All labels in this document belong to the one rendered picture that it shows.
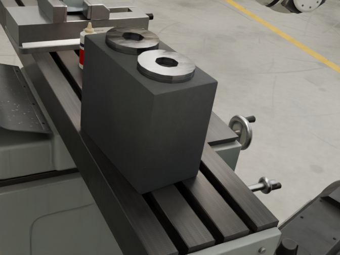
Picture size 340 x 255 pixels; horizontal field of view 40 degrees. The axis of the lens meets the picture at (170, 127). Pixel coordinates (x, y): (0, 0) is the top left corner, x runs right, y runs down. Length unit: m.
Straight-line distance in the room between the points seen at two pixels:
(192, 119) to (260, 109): 2.34
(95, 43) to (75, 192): 0.48
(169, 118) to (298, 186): 1.82
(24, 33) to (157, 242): 0.66
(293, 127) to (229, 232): 2.26
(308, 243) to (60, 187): 0.64
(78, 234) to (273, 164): 1.51
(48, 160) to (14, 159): 0.08
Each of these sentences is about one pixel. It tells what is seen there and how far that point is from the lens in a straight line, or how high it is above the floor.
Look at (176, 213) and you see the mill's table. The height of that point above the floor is 0.93.
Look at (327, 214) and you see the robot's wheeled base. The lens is 1.40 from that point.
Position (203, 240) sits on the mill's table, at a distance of 0.71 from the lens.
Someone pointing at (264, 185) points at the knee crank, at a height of 0.52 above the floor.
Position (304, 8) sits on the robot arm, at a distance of 1.13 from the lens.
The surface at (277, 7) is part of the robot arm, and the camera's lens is 1.14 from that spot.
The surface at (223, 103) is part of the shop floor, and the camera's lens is 3.02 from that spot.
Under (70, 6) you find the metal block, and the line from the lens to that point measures 1.21.
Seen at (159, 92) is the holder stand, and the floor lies 1.11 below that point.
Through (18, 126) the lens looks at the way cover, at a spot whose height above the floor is 0.87.
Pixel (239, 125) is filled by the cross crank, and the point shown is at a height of 0.65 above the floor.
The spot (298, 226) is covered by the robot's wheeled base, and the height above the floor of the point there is 0.59.
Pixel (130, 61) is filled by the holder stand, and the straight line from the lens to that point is 0.74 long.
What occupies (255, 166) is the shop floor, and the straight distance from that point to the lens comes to 2.51.
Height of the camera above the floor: 1.43
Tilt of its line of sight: 32 degrees down
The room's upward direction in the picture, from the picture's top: 10 degrees clockwise
